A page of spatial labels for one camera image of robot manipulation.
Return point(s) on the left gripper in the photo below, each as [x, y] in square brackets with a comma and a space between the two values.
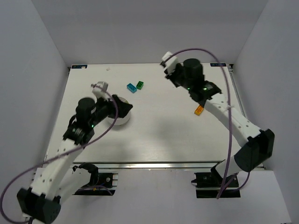
[115, 102]

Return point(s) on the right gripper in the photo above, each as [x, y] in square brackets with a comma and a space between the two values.
[171, 75]

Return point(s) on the blue long lego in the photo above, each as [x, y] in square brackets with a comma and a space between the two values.
[131, 88]

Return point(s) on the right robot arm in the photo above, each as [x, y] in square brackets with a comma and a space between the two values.
[256, 144]

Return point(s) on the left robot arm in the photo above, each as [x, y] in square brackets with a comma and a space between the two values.
[42, 200]

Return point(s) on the white round divided container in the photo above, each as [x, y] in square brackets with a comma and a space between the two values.
[120, 121]

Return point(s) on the dark green lego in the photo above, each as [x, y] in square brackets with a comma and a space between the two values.
[140, 85]

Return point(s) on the right blue label sticker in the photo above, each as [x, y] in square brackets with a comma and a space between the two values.
[218, 64]

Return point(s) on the blue label sticker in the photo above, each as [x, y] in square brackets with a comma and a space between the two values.
[82, 66]
[218, 64]

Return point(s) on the orange long lego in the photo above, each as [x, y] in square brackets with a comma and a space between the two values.
[198, 110]

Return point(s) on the left blue label sticker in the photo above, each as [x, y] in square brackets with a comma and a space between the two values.
[82, 66]

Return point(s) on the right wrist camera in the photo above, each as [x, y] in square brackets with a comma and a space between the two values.
[169, 65]

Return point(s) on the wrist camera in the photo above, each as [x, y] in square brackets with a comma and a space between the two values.
[169, 65]
[99, 89]

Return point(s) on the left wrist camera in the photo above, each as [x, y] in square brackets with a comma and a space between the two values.
[99, 89]

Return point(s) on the aluminium table rail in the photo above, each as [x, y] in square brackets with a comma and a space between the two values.
[155, 165]

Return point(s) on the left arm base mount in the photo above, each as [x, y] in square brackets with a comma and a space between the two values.
[100, 183]

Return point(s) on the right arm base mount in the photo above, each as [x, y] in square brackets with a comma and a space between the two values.
[208, 187]

